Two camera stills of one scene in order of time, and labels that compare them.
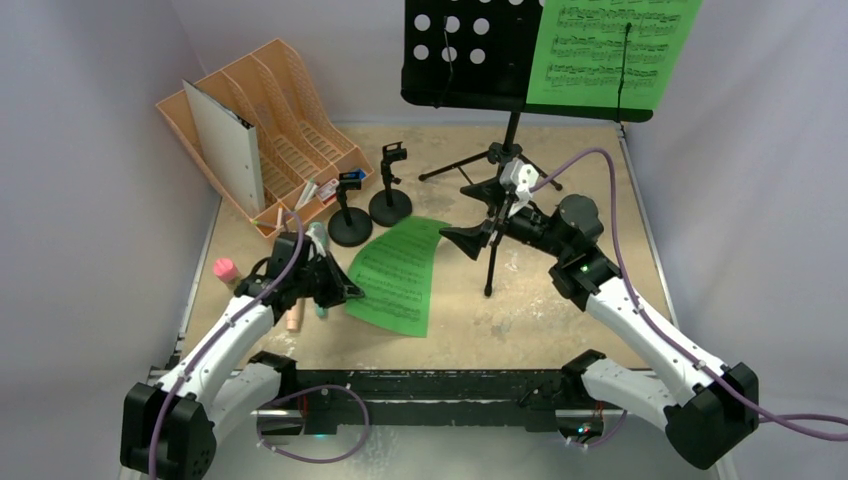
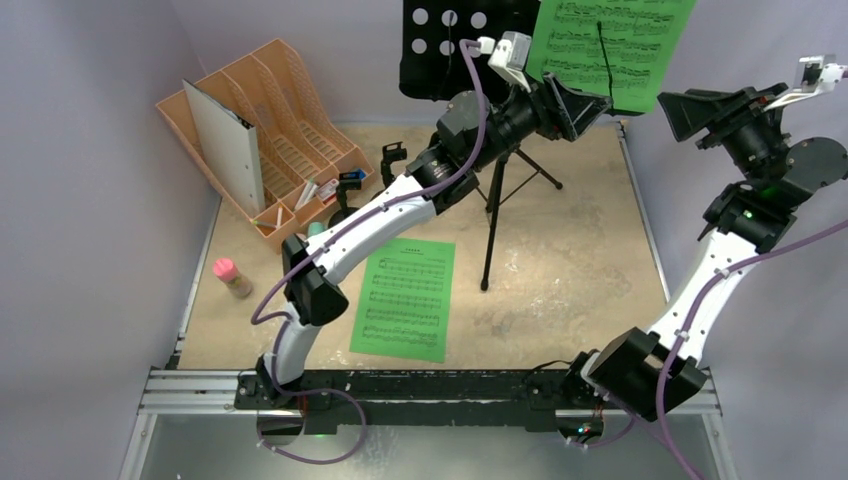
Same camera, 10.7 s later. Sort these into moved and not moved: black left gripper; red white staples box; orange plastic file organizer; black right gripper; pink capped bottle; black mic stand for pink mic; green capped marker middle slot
Moved: black right gripper; black left gripper
Not moved: red white staples box; orange plastic file organizer; pink capped bottle; green capped marker middle slot; black mic stand for pink mic
